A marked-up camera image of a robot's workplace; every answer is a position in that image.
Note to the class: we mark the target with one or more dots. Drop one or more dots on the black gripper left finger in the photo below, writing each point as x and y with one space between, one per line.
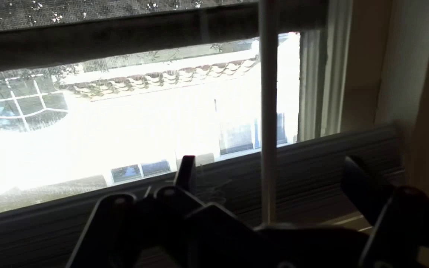
141 232

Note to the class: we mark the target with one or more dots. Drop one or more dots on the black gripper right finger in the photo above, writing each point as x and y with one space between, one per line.
409 223

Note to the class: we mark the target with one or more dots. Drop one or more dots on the white curtain pull wand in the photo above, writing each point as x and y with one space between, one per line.
269 98

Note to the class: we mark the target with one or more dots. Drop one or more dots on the white framed sash window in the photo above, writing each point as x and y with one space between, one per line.
126 123

